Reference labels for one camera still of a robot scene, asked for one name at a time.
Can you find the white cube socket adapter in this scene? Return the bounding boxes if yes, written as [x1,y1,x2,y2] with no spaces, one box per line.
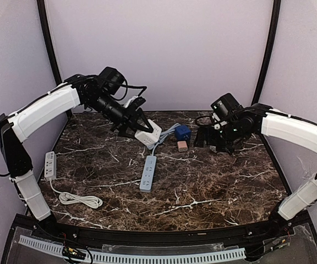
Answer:
[134,119,162,146]

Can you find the blue cube socket adapter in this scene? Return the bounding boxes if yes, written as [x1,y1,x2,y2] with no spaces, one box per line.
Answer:
[174,125,192,141]

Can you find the light blue power strip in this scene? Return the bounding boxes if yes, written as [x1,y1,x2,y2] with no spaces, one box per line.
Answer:
[139,123,180,193]

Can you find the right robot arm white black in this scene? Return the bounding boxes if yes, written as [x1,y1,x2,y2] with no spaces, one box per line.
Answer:
[194,93,317,222]

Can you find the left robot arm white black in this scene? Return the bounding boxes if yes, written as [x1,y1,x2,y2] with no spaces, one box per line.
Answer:
[0,67,154,221]

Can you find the pink charger plug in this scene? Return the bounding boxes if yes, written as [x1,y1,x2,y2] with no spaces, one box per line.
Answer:
[177,141,188,152]

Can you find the white power strip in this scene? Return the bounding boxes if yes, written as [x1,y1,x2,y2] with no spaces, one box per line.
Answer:
[43,151,103,209]

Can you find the small circuit board right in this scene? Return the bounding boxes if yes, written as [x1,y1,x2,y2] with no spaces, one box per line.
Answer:
[269,237,290,251]

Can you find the small circuit board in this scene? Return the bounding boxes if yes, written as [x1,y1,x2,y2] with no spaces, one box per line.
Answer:
[269,237,290,251]
[62,246,86,260]

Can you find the small circuit board left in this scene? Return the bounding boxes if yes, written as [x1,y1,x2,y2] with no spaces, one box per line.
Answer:
[62,246,86,260]

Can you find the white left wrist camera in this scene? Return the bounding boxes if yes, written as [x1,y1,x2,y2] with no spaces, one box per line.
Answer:
[123,95,138,108]

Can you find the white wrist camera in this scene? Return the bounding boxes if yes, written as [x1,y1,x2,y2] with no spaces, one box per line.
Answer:
[123,95,138,108]
[211,113,221,130]

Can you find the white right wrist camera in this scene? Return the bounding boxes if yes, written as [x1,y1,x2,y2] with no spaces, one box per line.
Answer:
[211,113,221,130]

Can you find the right black corner post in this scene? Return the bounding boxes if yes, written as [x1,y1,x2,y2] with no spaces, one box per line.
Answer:
[251,0,282,105]

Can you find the black corner post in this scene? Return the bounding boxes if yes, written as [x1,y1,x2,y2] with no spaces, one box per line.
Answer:
[251,0,282,105]
[36,0,62,85]

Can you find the black front rail frame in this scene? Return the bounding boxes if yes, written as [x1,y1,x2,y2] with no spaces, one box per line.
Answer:
[1,211,317,263]

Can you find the white slotted cable duct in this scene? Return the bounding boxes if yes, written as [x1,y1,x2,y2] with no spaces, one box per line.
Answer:
[18,235,246,264]

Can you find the left black corner post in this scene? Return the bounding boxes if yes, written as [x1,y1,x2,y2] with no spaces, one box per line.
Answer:
[36,0,62,85]

